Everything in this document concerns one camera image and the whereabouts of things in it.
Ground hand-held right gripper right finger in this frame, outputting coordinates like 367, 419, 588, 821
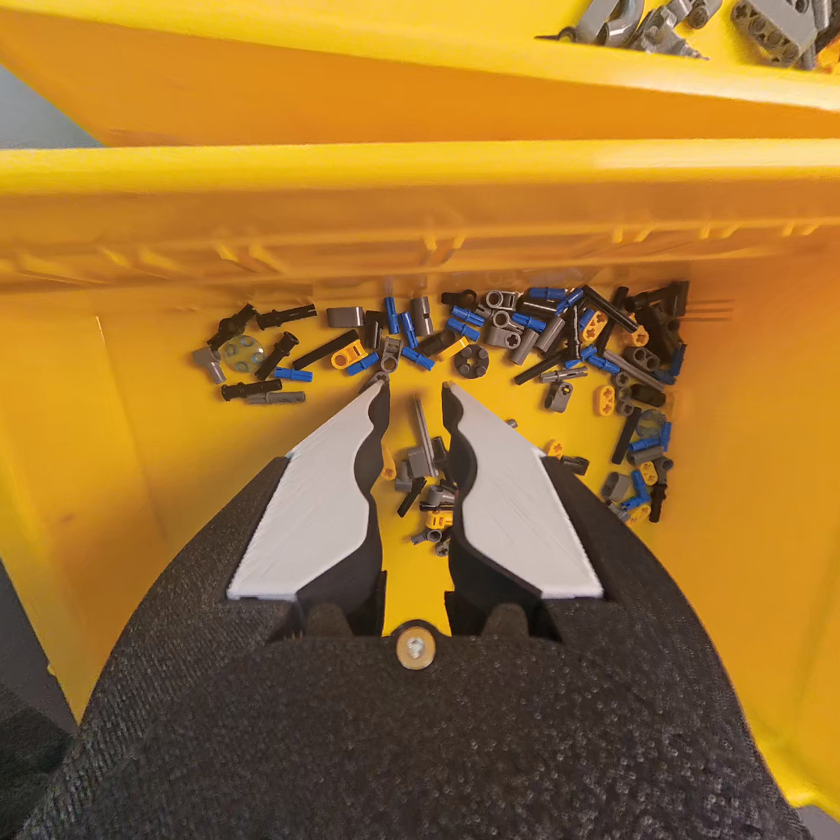
441, 381, 605, 601

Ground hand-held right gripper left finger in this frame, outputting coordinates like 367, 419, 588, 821
226, 381, 391, 601

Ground heap of small lego connectors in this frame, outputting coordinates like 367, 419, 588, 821
192, 280, 691, 559

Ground yellow storage bin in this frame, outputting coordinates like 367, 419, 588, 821
0, 0, 840, 151
0, 138, 840, 812

